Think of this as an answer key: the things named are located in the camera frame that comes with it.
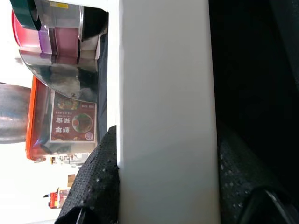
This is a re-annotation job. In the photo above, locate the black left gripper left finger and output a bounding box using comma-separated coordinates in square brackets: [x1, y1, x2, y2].
[55, 125, 120, 224]

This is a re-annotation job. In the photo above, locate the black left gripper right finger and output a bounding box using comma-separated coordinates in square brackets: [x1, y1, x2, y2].
[218, 126, 299, 224]

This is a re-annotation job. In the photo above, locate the red food poster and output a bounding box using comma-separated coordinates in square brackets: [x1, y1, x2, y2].
[50, 92, 98, 143]

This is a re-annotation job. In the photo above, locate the clear bin orange lid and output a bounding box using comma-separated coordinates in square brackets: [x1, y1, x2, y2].
[25, 76, 99, 163]

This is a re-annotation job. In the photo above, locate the large steel pot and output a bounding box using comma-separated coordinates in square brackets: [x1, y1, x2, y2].
[0, 83, 32, 144]

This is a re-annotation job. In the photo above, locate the black tablecloth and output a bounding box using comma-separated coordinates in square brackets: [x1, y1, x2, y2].
[97, 0, 299, 224]

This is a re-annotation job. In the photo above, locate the purple plastic tub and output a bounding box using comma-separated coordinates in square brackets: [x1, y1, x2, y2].
[38, 30, 53, 59]

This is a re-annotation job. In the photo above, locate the clear tub red lid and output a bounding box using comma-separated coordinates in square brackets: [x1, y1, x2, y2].
[11, 9, 42, 51]

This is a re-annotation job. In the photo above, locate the clear plastic storage box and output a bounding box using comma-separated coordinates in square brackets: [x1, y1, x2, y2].
[35, 0, 82, 28]

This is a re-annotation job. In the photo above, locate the green round lid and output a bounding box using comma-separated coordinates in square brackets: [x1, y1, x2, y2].
[9, 0, 42, 31]

